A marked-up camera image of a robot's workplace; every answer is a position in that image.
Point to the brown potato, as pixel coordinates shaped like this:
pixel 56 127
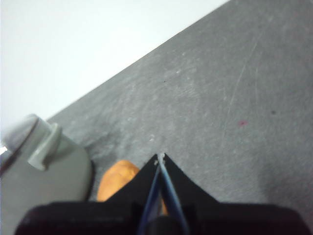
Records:
pixel 117 176

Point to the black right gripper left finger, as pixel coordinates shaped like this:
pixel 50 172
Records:
pixel 137 186

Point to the pale green electric cooking pot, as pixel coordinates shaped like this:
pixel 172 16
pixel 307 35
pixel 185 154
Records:
pixel 49 181

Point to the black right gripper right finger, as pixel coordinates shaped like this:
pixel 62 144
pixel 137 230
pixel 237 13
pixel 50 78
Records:
pixel 181 186

